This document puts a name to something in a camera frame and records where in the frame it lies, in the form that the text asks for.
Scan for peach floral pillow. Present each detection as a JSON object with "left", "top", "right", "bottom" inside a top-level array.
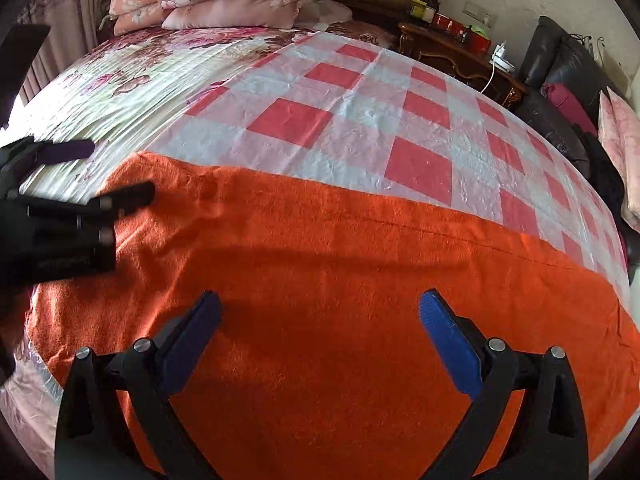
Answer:
[{"left": 107, "top": 0, "right": 177, "bottom": 37}]

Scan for red box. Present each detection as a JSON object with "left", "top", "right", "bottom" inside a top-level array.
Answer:
[{"left": 430, "top": 11, "right": 469, "bottom": 36}]

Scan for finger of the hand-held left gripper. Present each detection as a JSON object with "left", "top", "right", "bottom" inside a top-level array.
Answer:
[
  {"left": 10, "top": 137, "right": 97, "bottom": 167},
  {"left": 75, "top": 181, "right": 157, "bottom": 221}
]

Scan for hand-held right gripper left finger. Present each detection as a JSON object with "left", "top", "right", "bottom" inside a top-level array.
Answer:
[{"left": 55, "top": 290, "right": 223, "bottom": 480}]

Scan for carved wooden nightstand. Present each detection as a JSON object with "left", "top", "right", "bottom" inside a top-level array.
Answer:
[{"left": 397, "top": 20, "right": 529, "bottom": 109}]

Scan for pale pink pillow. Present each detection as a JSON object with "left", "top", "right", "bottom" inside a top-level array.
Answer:
[{"left": 160, "top": 0, "right": 307, "bottom": 31}]

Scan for black cable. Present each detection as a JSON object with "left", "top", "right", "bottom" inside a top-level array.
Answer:
[{"left": 569, "top": 33, "right": 602, "bottom": 57}]

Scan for dark floral pillow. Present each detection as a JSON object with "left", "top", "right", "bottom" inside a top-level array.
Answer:
[{"left": 299, "top": 0, "right": 399, "bottom": 52}]

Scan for pink checked plastic tablecloth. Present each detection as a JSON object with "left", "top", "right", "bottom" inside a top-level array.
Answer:
[{"left": 145, "top": 30, "right": 632, "bottom": 302}]

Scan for floral bed sheet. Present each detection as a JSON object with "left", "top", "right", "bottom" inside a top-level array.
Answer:
[{"left": 0, "top": 26, "right": 322, "bottom": 480}]

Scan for maroon cushion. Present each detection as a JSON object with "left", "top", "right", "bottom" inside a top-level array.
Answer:
[{"left": 542, "top": 82, "right": 599, "bottom": 137}]

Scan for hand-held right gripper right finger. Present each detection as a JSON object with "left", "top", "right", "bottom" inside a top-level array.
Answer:
[{"left": 419, "top": 288, "right": 590, "bottom": 480}]

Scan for black clothing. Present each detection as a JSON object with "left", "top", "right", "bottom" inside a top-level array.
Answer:
[{"left": 572, "top": 124, "right": 627, "bottom": 212}]

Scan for black leather armchair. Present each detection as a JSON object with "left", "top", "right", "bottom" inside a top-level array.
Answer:
[{"left": 514, "top": 15, "right": 632, "bottom": 182}]

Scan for red and green container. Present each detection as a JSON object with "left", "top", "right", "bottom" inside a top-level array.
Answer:
[{"left": 467, "top": 24, "right": 494, "bottom": 57}]

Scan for orange pants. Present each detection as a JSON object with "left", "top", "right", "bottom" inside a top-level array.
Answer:
[{"left": 25, "top": 152, "right": 640, "bottom": 480}]

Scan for pink floral pillow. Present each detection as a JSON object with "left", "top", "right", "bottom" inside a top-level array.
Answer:
[
  {"left": 598, "top": 92, "right": 622, "bottom": 162},
  {"left": 606, "top": 87, "right": 640, "bottom": 233}
]

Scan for pink floral curtain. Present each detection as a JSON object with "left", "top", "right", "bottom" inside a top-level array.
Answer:
[{"left": 15, "top": 0, "right": 109, "bottom": 107}]

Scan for wall socket panel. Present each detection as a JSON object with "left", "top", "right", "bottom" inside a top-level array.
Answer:
[{"left": 462, "top": 2, "right": 501, "bottom": 26}]

